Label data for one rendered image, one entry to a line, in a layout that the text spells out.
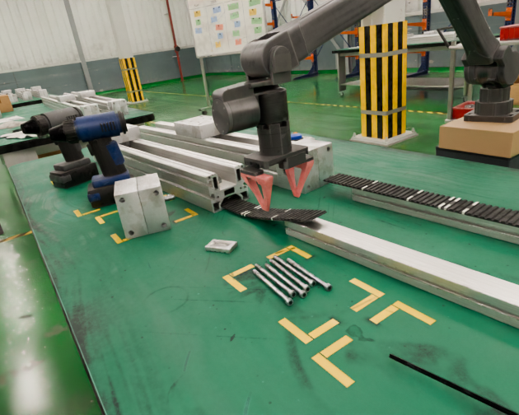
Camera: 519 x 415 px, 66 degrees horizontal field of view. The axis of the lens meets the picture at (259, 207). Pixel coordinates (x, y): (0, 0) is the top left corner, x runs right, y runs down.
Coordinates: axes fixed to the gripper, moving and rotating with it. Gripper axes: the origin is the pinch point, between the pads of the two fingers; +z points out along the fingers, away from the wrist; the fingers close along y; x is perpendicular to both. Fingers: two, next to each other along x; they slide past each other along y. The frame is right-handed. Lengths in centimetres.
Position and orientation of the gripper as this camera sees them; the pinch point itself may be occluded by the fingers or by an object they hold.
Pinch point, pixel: (281, 199)
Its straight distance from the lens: 74.1
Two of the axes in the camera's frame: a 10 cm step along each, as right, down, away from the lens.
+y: -7.7, 3.3, -5.5
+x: 6.3, 2.3, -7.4
